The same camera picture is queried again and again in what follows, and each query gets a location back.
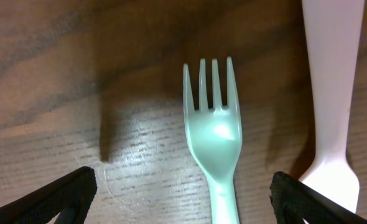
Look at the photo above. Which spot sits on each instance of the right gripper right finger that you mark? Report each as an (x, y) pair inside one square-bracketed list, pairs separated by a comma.
[(295, 203)]

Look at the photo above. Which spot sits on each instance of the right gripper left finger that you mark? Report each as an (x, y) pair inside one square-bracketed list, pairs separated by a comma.
[(67, 200)]

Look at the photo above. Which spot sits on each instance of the white plastic fork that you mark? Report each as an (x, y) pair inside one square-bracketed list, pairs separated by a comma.
[(332, 29), (214, 137)]

